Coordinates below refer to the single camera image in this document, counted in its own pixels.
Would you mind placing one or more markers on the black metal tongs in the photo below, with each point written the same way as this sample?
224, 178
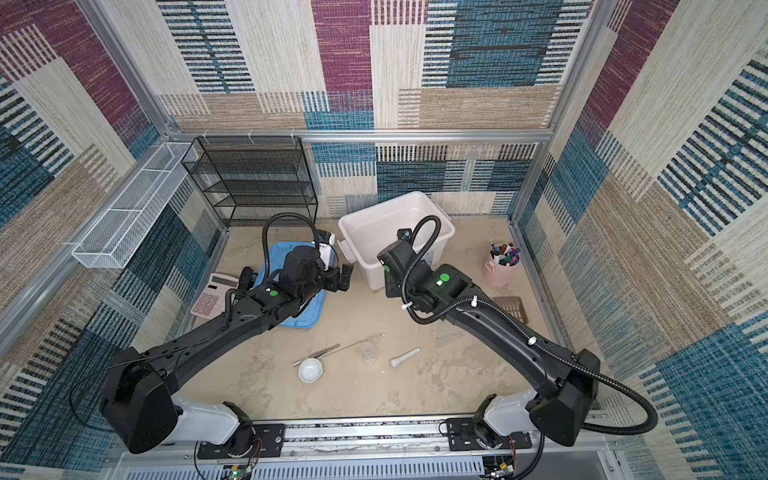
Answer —
316, 354

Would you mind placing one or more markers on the black wire shelf rack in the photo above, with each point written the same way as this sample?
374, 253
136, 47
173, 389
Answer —
246, 180

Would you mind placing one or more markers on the white ceramic pestle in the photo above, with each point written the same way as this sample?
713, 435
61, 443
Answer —
395, 362

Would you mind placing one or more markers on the pink calculator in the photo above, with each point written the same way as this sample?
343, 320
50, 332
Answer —
210, 303

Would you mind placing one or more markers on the white mesh wall basket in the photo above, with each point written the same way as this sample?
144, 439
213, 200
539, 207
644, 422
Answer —
117, 234

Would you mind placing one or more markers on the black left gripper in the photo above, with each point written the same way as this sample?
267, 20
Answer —
334, 284

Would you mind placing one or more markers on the white plastic storage bin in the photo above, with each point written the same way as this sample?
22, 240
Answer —
367, 232

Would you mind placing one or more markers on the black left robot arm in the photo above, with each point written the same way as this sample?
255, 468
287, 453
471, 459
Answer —
139, 396

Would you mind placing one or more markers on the brown plastic scoop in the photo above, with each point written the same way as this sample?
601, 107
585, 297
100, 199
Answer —
513, 305

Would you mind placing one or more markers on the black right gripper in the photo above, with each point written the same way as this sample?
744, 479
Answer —
391, 287

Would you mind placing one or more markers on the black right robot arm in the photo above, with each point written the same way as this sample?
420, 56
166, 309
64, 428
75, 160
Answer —
565, 383

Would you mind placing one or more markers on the white ceramic mortar bowl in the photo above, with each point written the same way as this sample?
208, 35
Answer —
310, 370

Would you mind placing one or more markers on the pink metal pen bucket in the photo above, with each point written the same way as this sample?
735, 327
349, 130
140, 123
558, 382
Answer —
502, 259

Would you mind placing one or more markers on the blue plastic bin lid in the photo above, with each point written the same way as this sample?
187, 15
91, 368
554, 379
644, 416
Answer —
294, 312

